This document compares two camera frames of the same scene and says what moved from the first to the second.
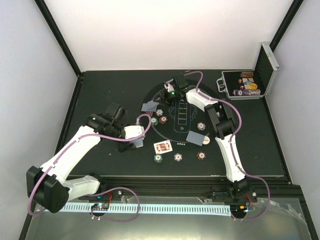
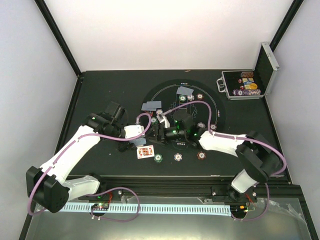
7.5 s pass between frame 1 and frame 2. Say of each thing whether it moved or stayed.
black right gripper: moved
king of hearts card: moved
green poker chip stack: stayed
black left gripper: stayed
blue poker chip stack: stayed
